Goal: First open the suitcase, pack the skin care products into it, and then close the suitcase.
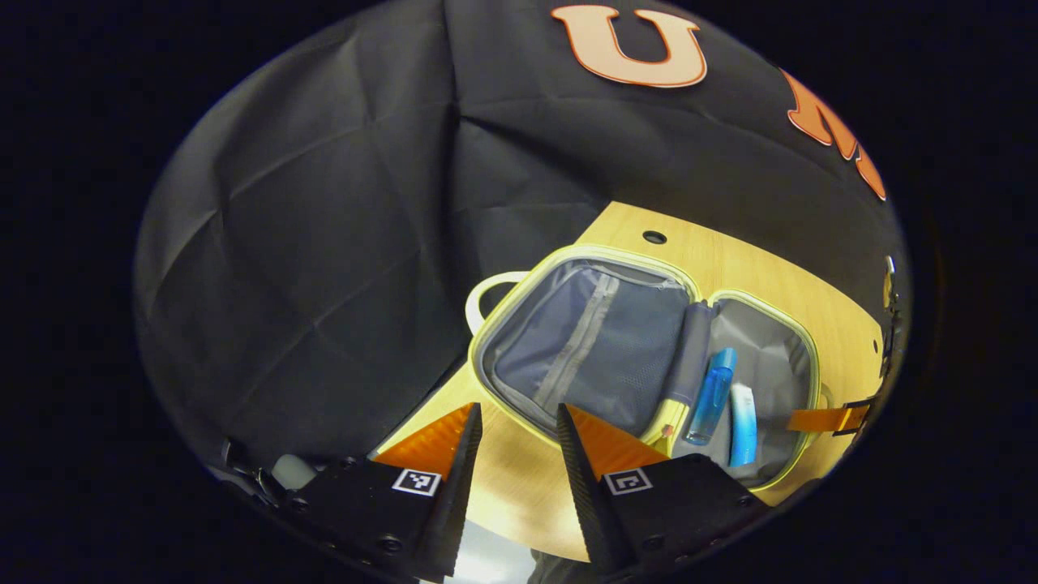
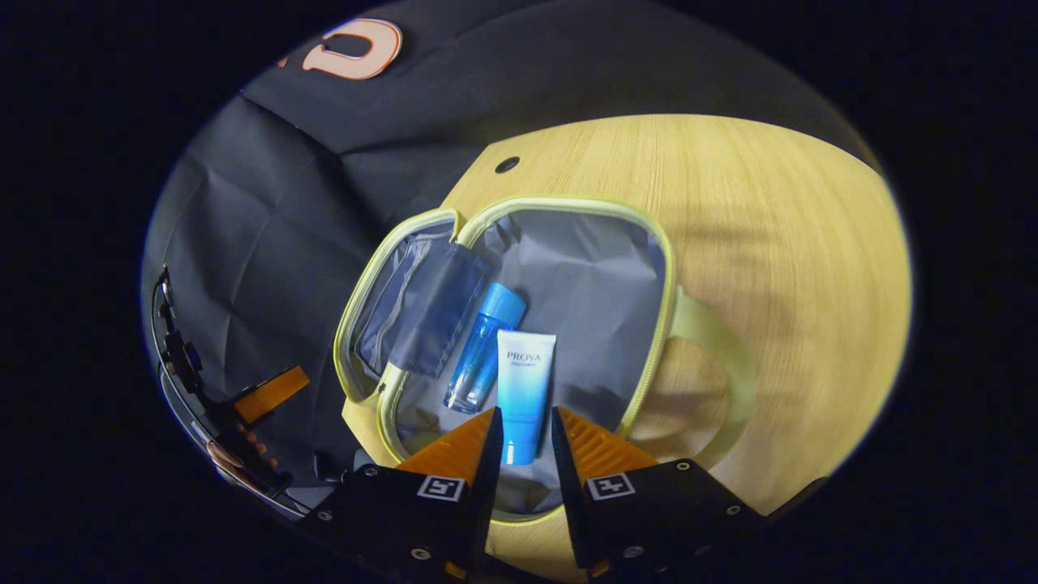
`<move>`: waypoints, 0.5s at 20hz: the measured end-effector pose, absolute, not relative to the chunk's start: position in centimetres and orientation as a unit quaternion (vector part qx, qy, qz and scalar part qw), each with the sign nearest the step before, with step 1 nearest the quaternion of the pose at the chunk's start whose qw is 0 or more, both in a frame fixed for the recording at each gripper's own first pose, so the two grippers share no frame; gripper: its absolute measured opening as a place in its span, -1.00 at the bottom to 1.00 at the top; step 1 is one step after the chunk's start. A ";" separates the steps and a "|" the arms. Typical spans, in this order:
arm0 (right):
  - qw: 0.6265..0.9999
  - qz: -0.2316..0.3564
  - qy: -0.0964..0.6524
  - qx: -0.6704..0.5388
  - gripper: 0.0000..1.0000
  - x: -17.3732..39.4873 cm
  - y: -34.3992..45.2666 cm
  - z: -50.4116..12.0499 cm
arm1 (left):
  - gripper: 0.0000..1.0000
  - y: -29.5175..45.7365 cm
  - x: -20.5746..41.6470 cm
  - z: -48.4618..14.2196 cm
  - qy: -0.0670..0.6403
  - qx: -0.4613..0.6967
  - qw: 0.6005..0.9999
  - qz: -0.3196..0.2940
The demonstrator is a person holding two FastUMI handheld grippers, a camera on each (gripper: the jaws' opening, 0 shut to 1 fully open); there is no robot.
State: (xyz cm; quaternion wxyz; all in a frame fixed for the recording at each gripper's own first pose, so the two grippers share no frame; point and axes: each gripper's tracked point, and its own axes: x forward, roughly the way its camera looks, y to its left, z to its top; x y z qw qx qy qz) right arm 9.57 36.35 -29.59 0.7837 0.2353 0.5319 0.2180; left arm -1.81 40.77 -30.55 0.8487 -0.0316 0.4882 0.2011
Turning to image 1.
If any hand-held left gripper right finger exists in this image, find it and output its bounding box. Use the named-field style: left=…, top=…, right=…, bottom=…
left=555, top=403, right=768, bottom=574

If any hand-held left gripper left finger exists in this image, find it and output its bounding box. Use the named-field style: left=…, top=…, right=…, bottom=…
left=282, top=402, right=484, bottom=583

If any white and blue tube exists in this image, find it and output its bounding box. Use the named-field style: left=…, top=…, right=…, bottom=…
left=727, top=383, right=758, bottom=468

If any clear blue bottle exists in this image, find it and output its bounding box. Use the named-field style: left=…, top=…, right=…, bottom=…
left=684, top=347, right=738, bottom=446

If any cream yellow suitcase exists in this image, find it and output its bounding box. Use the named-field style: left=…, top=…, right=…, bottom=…
left=465, top=243, right=830, bottom=492

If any white rounded object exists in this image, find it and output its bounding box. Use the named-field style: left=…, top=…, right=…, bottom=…
left=271, top=454, right=318, bottom=492

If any black backdrop cloth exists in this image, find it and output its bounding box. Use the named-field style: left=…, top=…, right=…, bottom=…
left=134, top=0, right=905, bottom=504

